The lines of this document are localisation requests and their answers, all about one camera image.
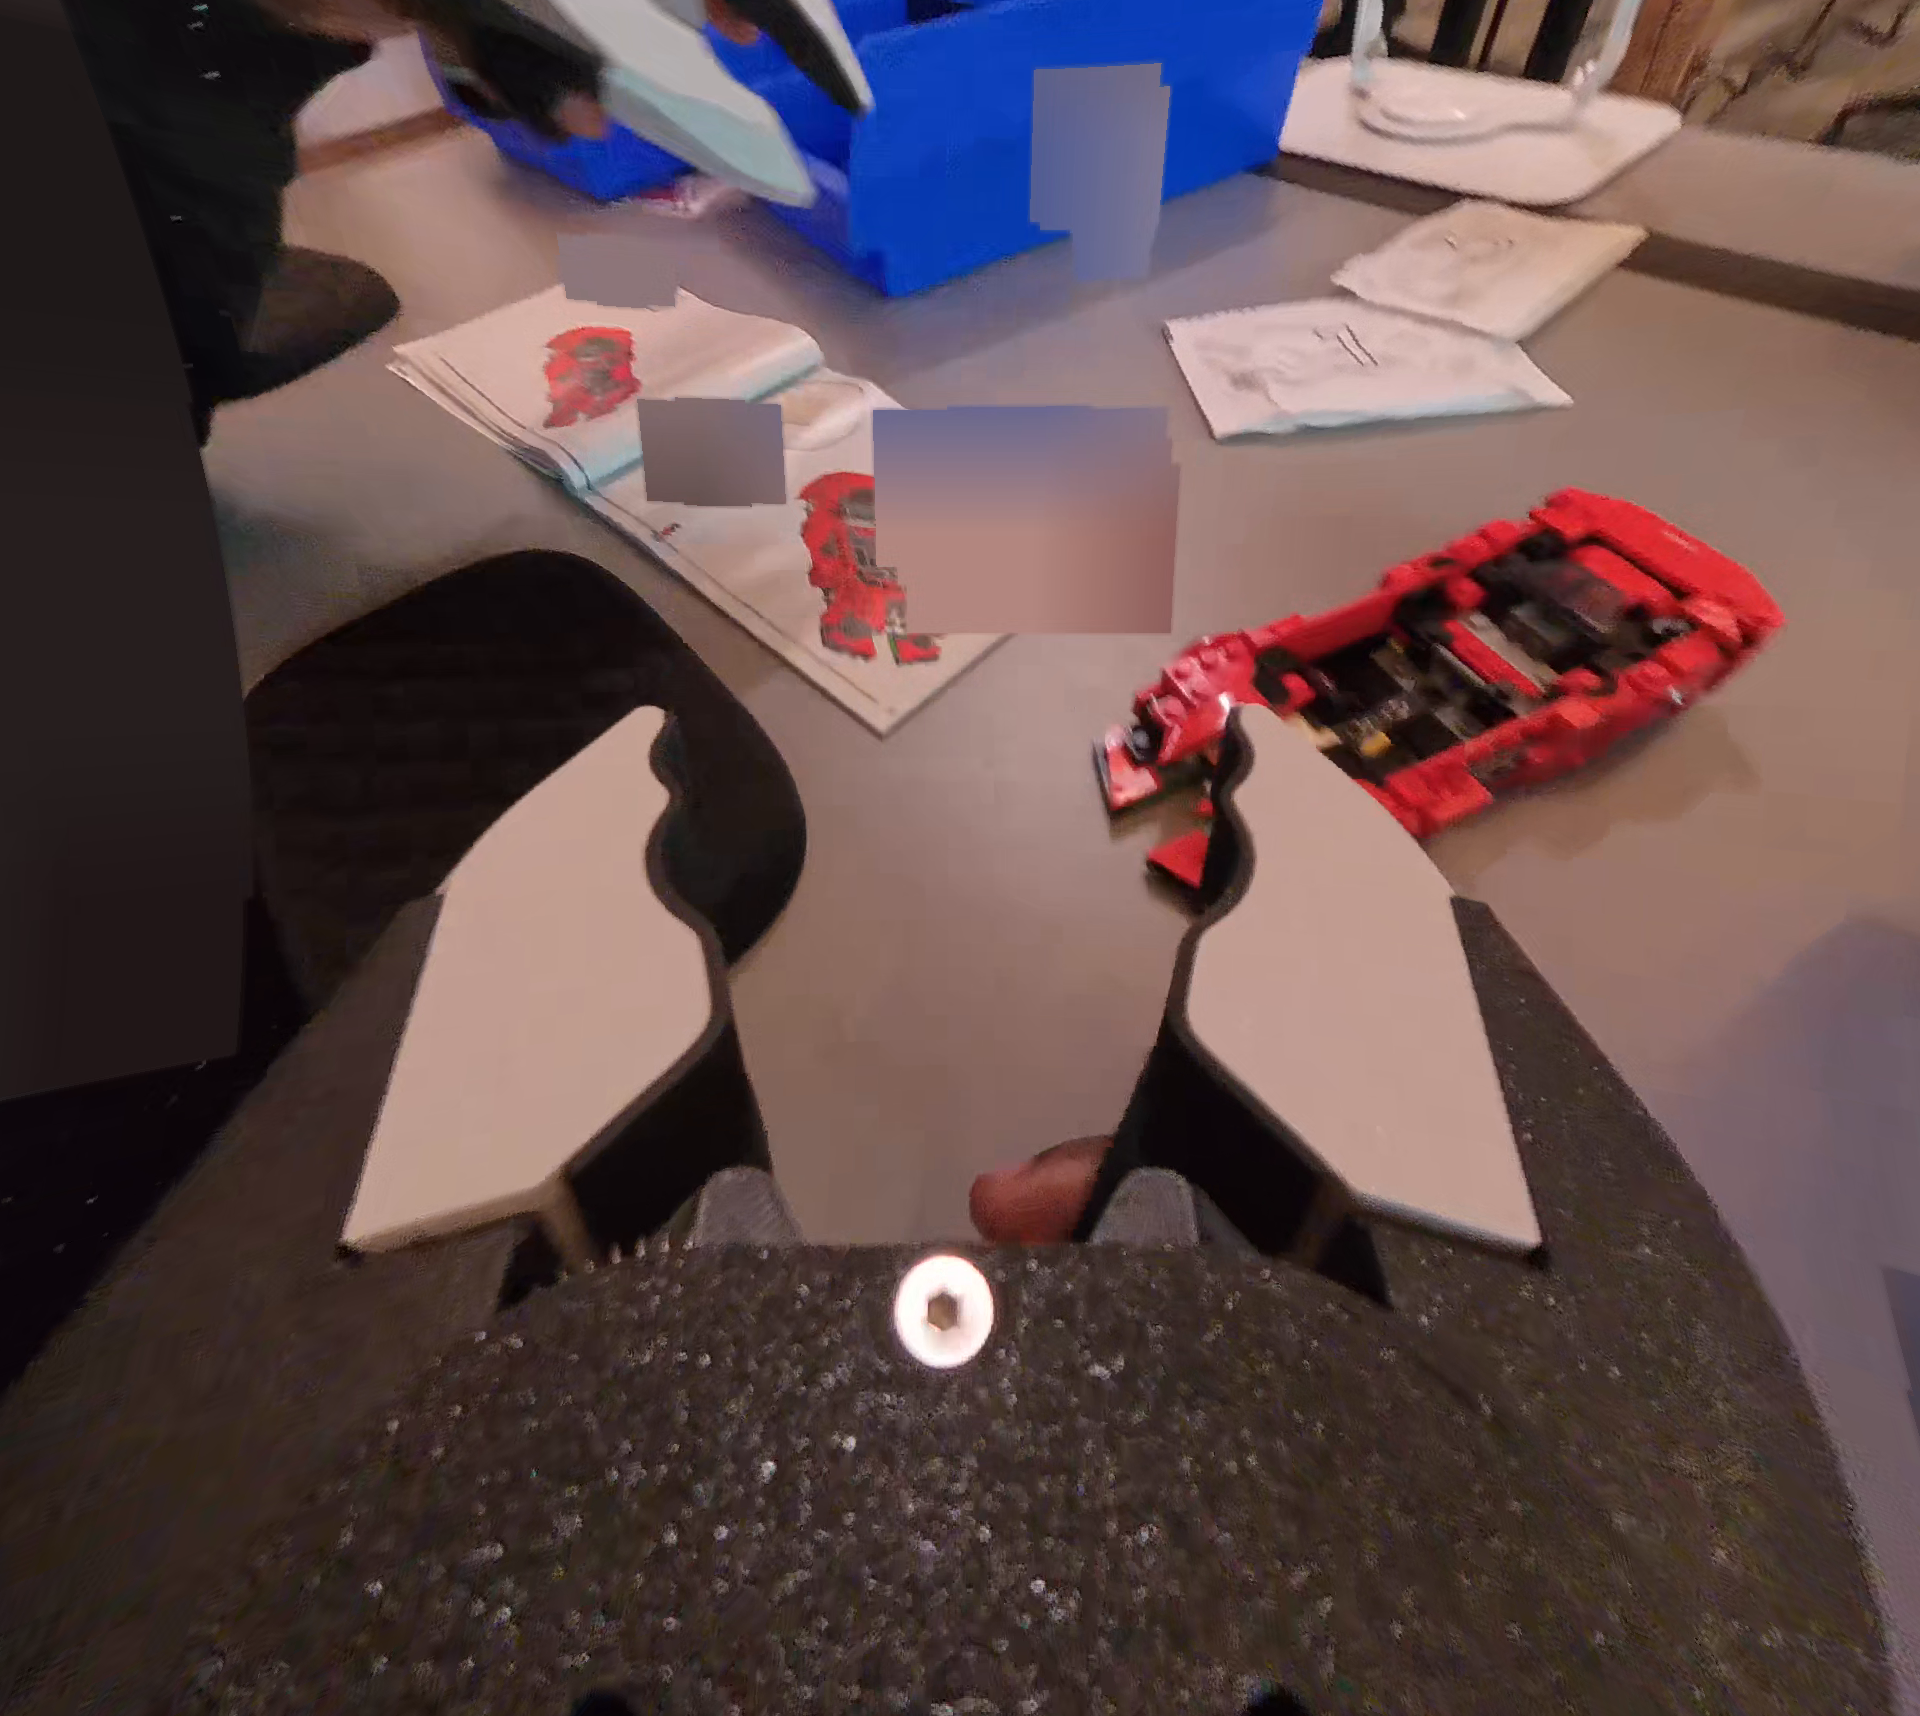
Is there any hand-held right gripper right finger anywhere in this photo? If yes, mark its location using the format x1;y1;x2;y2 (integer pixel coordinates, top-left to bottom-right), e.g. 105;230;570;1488
1166;701;1545;1268

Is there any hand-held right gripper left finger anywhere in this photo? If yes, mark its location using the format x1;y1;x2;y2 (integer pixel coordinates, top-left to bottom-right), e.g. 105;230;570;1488
339;701;736;1275

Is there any blue plastic bin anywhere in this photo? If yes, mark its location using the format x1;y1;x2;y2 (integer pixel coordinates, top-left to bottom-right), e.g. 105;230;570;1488
424;37;707;207
705;0;1363;300

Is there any red toy brick car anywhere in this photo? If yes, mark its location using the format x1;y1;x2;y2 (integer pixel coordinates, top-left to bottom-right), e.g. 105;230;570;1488
1094;484;1786;847

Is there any person's left forearm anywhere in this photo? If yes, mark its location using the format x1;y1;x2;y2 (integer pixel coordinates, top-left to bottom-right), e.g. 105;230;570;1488
88;0;404;442

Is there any person's right hand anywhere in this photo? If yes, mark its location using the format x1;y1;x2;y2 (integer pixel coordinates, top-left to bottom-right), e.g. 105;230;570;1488
967;1134;1120;1246

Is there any white building instruction booklet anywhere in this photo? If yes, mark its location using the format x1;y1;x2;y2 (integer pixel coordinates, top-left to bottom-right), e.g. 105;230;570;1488
390;285;1006;739

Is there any black mesh chair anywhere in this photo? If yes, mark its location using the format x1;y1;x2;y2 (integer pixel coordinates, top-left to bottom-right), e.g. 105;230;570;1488
245;548;808;996

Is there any white desk stand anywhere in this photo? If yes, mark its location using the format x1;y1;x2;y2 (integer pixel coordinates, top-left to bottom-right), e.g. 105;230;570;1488
1279;0;1718;207

